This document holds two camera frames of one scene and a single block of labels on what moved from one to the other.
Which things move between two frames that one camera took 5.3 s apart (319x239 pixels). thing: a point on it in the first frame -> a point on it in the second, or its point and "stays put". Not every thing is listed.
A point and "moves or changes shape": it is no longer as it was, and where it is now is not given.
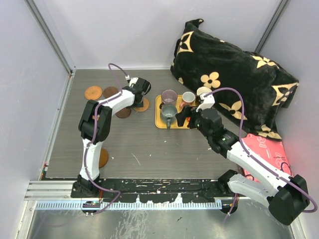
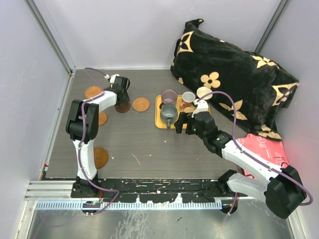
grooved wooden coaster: x=103 y=158 stays put
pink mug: x=188 y=99 stays put
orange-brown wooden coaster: x=145 y=105 stays put
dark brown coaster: x=123 y=113 moves or changes shape
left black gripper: x=140 y=105 -> x=125 y=99
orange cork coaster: x=93 y=92 stays put
